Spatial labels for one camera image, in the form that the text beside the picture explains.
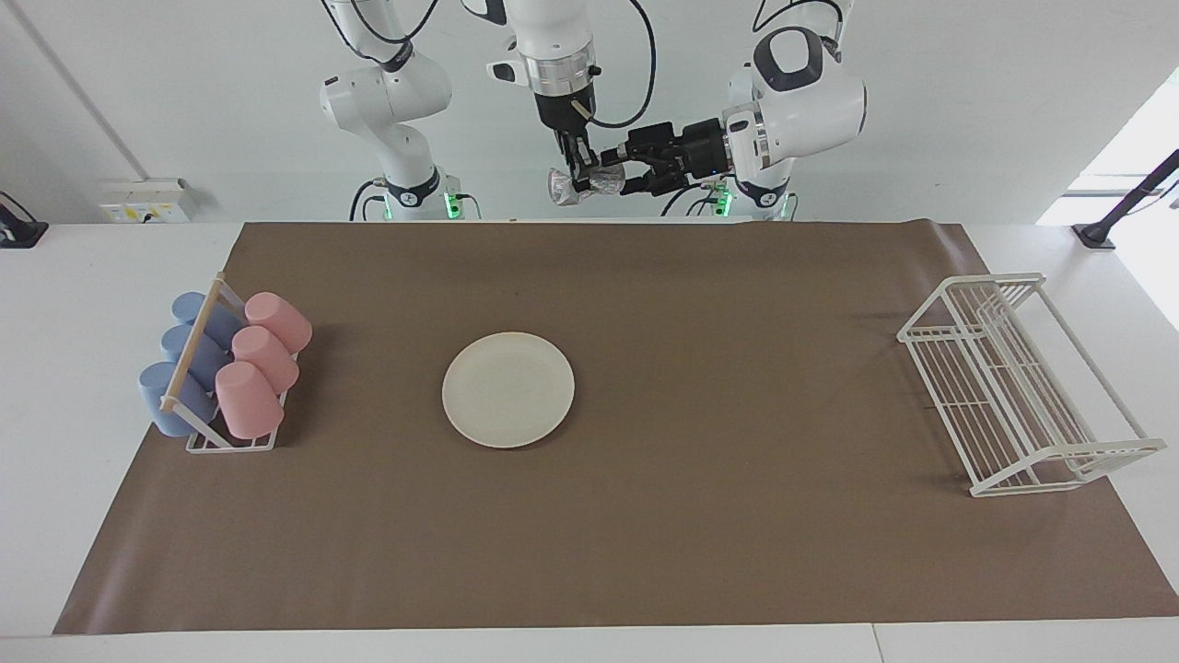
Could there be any clear plastic wrap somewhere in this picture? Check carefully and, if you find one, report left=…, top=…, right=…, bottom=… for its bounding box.
left=548, top=164, right=629, bottom=205

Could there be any cream round plate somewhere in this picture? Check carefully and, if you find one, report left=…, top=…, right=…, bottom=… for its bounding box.
left=442, top=331, right=576, bottom=449

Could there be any pink plastic cup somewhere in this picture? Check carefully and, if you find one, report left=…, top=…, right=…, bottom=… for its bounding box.
left=215, top=361, right=285, bottom=440
left=231, top=326, right=300, bottom=395
left=244, top=292, right=313, bottom=355

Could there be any brown table mat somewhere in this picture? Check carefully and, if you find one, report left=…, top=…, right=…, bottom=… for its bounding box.
left=53, top=219, right=1179, bottom=636

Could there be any blue plastic cup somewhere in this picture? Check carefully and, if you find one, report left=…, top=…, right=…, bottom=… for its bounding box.
left=138, top=362, right=220, bottom=437
left=171, top=292, right=245, bottom=349
left=160, top=324, right=233, bottom=392

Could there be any black angled stand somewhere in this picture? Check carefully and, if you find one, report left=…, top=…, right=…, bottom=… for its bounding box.
left=1071, top=147, right=1179, bottom=250

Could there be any black table clamp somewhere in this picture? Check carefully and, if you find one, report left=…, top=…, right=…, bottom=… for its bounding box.
left=0, top=191, right=49, bottom=250

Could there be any black base cable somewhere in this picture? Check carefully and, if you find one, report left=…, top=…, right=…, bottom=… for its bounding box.
left=660, top=180, right=729, bottom=218
left=348, top=178, right=390, bottom=222

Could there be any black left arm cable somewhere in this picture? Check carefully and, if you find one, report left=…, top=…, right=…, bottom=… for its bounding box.
left=751, top=0, right=853, bottom=65

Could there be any white wall socket box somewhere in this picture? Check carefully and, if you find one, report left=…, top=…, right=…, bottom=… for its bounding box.
left=99, top=178, right=196, bottom=225

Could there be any white wire dish rack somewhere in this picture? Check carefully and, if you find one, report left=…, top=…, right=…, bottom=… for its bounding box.
left=897, top=272, right=1168, bottom=498

